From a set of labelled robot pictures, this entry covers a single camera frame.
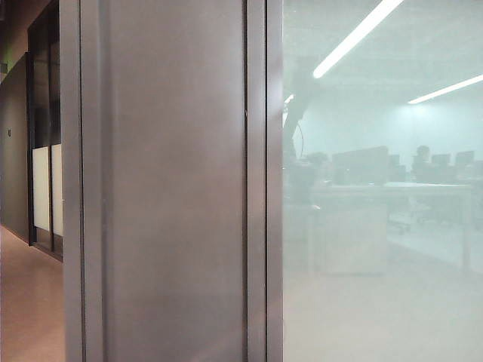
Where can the long ceiling light strip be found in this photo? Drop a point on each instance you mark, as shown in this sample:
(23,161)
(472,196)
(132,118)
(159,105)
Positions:
(445,89)
(354,39)

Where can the grey metal wall pillar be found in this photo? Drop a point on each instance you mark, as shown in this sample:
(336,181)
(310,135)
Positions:
(170,188)

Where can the white office table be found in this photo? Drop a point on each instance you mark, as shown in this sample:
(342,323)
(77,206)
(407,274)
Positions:
(422,188)

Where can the dark computer monitor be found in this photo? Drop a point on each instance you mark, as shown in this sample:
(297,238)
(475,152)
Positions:
(360,166)

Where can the dark framed glass door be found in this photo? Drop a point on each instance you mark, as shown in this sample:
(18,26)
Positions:
(45,169)

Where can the frosted glass wall panel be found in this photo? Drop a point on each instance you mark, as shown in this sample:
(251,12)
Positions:
(377,283)

